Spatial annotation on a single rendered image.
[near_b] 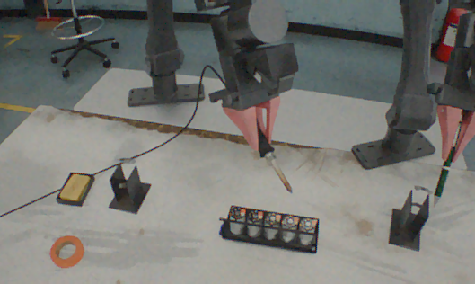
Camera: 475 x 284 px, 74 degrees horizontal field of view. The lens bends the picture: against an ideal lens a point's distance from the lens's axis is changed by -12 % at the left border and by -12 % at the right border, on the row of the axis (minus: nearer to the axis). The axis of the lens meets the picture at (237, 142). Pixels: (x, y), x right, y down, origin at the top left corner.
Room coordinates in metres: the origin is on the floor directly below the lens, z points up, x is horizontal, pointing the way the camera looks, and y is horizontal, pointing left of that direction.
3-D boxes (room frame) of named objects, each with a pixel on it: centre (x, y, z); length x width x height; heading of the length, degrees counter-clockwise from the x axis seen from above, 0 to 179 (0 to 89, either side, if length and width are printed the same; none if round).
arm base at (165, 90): (0.77, 0.18, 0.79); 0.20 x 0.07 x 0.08; 97
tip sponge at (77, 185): (0.44, 0.32, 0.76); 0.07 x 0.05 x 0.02; 174
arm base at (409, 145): (0.56, -0.35, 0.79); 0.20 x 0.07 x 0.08; 105
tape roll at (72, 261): (0.30, 0.29, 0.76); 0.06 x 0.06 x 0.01
